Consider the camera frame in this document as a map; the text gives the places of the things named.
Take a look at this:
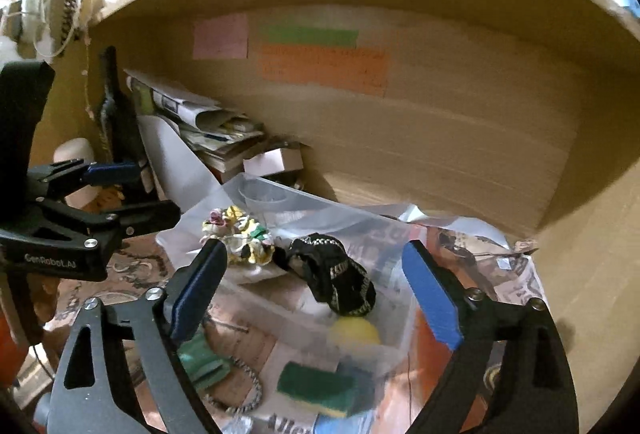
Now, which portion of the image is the stack of newspapers and magazines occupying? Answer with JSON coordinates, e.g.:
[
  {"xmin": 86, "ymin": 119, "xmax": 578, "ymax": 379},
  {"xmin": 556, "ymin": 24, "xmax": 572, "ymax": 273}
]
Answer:
[{"xmin": 124, "ymin": 68, "xmax": 267, "ymax": 183}]

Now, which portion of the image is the hanging twine string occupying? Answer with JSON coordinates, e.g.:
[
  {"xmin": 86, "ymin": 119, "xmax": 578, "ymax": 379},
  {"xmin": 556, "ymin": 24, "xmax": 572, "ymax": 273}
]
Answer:
[{"xmin": 80, "ymin": 28, "xmax": 97, "ymax": 117}]

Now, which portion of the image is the floral fabric scrunchie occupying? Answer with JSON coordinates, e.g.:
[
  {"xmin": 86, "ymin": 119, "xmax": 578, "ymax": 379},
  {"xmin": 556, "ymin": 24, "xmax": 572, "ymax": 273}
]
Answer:
[{"xmin": 201, "ymin": 206, "xmax": 276, "ymax": 268}]

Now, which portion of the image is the small clear plastic cup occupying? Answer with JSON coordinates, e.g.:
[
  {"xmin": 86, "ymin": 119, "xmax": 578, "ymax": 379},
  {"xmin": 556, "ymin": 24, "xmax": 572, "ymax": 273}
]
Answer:
[{"xmin": 242, "ymin": 186, "xmax": 289, "ymax": 216}]

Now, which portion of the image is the orange object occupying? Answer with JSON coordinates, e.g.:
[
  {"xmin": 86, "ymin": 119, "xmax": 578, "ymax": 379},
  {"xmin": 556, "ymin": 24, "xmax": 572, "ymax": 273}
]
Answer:
[{"xmin": 0, "ymin": 309, "xmax": 29, "ymax": 376}]

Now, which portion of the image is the orange sticky note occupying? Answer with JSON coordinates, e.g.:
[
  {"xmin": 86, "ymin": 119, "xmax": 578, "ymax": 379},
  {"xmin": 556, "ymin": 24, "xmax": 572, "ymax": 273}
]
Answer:
[{"xmin": 260, "ymin": 45, "xmax": 390, "ymax": 98}]

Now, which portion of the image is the clear plastic storage box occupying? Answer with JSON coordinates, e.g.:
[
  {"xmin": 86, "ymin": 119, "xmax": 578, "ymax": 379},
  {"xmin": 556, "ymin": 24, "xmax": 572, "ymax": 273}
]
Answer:
[{"xmin": 156, "ymin": 173, "xmax": 419, "ymax": 416}]

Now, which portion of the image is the white paper sheet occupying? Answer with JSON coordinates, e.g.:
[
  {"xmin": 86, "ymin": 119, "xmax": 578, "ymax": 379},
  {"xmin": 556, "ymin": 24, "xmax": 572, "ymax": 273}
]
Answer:
[{"xmin": 137, "ymin": 114, "xmax": 224, "ymax": 216}]

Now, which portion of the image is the black bottle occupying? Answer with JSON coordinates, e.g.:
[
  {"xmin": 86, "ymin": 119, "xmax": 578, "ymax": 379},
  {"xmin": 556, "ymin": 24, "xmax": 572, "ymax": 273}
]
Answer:
[{"xmin": 97, "ymin": 46, "xmax": 152, "ymax": 196}]

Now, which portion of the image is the pink sticky note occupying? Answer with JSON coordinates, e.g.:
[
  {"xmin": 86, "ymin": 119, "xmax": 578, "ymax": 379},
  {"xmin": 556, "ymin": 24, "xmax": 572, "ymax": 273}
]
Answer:
[{"xmin": 192, "ymin": 13, "xmax": 250, "ymax": 60}]

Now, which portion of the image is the pale yellow cloth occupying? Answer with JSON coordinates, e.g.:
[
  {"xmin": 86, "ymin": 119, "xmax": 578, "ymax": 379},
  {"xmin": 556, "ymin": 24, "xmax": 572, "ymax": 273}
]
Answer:
[{"xmin": 81, "ymin": 0, "xmax": 107, "ymax": 31}]

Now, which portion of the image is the green folded cloth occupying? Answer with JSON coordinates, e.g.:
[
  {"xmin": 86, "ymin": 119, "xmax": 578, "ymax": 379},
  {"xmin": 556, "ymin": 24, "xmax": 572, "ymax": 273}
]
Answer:
[{"xmin": 177, "ymin": 331, "xmax": 232, "ymax": 390}]

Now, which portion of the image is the small cardboard box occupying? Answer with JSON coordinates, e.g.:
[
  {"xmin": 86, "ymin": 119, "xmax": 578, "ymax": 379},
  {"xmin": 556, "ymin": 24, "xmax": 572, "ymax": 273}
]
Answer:
[{"xmin": 243, "ymin": 146, "xmax": 305, "ymax": 178}]

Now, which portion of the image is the wooden shelf unit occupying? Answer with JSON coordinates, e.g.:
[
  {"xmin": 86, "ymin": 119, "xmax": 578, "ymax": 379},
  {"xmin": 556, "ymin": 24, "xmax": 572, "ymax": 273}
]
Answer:
[{"xmin": 30, "ymin": 0, "xmax": 640, "ymax": 434}]

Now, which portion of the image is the green and yellow sponge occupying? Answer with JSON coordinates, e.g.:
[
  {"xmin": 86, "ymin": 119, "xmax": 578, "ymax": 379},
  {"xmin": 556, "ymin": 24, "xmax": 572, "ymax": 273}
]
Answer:
[{"xmin": 276, "ymin": 361, "xmax": 359, "ymax": 419}]

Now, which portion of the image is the braided grey cord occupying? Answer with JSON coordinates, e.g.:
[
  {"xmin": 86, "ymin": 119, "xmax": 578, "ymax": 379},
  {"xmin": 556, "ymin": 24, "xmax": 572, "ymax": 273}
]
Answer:
[{"xmin": 207, "ymin": 359, "xmax": 264, "ymax": 416}]

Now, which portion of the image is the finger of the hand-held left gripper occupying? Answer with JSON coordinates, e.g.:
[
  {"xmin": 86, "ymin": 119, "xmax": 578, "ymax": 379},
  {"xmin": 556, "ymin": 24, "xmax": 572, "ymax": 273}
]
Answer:
[
  {"xmin": 30, "ymin": 199, "xmax": 182, "ymax": 251},
  {"xmin": 27, "ymin": 158, "xmax": 144, "ymax": 211}
]

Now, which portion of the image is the black patterned scrunchie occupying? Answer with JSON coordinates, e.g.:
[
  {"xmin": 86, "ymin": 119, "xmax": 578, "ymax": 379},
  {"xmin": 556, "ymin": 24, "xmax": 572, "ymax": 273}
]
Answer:
[{"xmin": 286, "ymin": 232, "xmax": 377, "ymax": 318}]

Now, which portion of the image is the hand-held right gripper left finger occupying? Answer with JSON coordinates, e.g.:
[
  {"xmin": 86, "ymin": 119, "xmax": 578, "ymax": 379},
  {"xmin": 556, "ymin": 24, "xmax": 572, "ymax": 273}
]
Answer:
[{"xmin": 50, "ymin": 238, "xmax": 231, "ymax": 434}]

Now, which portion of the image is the yellow foam ball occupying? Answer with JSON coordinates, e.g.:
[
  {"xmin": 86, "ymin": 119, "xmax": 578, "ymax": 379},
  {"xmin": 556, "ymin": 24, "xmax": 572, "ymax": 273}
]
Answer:
[{"xmin": 327, "ymin": 316, "xmax": 381, "ymax": 351}]

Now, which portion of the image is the white jar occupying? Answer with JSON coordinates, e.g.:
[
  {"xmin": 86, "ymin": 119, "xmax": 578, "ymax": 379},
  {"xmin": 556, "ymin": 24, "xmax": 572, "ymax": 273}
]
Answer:
[{"xmin": 54, "ymin": 138, "xmax": 99, "ymax": 210}]

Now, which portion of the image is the green sticky note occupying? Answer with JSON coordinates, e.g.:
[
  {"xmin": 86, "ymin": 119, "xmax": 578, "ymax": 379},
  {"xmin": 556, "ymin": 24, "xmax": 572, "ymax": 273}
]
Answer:
[{"xmin": 258, "ymin": 24, "xmax": 360, "ymax": 49}]

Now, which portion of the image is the clear plastic sheet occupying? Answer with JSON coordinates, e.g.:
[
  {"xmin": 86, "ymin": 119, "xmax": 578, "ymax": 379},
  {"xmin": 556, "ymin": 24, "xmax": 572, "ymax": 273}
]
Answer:
[{"xmin": 397, "ymin": 203, "xmax": 512, "ymax": 251}]

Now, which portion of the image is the striped knitted cloth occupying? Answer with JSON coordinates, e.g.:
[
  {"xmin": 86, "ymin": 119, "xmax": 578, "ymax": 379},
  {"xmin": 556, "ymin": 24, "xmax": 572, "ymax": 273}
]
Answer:
[{"xmin": 46, "ymin": 0, "xmax": 84, "ymax": 58}]

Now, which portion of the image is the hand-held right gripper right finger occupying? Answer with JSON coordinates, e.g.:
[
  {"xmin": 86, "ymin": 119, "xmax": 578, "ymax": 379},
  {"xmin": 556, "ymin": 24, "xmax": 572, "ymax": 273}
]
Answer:
[{"xmin": 401, "ymin": 240, "xmax": 577, "ymax": 434}]

